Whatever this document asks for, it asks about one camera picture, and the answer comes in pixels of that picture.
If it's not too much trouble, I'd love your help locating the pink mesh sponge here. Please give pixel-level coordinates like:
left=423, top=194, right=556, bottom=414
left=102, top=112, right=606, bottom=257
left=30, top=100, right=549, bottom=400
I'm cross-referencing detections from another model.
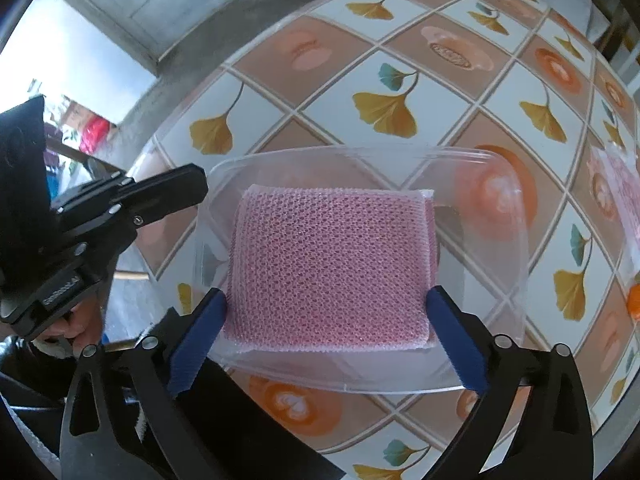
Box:
left=224, top=185, right=437, bottom=352

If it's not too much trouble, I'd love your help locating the pink plastic bag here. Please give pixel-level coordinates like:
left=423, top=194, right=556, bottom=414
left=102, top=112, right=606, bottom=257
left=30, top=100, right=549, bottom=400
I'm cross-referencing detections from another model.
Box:
left=587, top=143, right=639, bottom=286

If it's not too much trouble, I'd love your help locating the left hand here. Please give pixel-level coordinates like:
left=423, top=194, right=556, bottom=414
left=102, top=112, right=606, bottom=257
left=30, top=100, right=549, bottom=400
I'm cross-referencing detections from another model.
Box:
left=38, top=287, right=107, bottom=352

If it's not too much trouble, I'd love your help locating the clear plastic container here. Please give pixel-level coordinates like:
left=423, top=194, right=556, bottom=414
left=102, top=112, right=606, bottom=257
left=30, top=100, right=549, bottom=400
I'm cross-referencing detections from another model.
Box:
left=193, top=144, right=528, bottom=393

